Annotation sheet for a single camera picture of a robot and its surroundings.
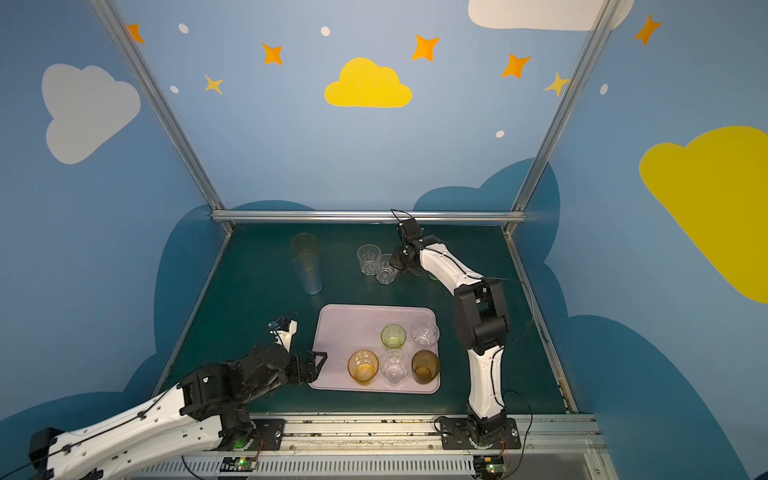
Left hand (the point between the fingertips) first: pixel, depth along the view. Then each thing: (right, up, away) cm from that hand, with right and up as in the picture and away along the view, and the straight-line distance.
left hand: (318, 360), depth 73 cm
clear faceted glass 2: (+28, +3, +16) cm, 33 cm away
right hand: (+21, +25, +25) cm, 41 cm away
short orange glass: (+10, -6, +11) cm, 16 cm away
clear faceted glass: (+20, -6, +12) cm, 24 cm away
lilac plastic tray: (+3, +2, +22) cm, 22 cm away
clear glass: (+10, +26, +34) cm, 44 cm away
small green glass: (+19, +1, +17) cm, 25 cm away
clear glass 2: (+17, +20, +33) cm, 43 cm away
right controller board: (+42, -25, -2) cm, 49 cm away
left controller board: (-19, -24, -3) cm, 31 cm away
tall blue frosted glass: (-10, +22, +28) cm, 37 cm away
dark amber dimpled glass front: (+28, -5, +11) cm, 31 cm away
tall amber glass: (-12, +31, +28) cm, 43 cm away
